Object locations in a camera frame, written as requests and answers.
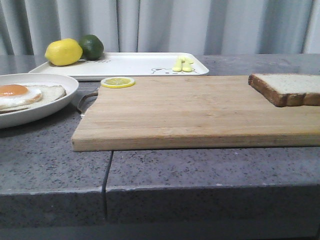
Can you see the grey curtain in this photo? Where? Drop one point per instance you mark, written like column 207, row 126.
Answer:
column 199, row 27

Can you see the wooden cutting board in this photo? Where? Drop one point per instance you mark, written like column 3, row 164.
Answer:
column 176, row 112

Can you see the fried egg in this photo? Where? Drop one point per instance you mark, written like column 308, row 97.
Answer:
column 15, row 95

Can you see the metal cutting board handle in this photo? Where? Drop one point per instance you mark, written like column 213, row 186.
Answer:
column 82, row 100

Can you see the green lime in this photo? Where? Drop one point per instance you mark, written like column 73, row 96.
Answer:
column 92, row 47

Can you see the white bread slice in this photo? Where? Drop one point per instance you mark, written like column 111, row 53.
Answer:
column 287, row 89

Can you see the white round plate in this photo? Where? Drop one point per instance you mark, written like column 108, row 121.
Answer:
column 16, row 118

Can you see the yellow plastic knife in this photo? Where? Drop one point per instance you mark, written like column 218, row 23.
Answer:
column 186, row 64

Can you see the yellow lemon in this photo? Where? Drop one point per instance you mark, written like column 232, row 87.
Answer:
column 63, row 52

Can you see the yellow plastic fork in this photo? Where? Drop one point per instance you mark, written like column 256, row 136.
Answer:
column 178, row 66

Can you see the white bear-print tray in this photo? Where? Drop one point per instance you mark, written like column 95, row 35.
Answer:
column 125, row 64

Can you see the lemon slice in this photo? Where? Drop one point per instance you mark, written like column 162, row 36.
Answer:
column 117, row 82

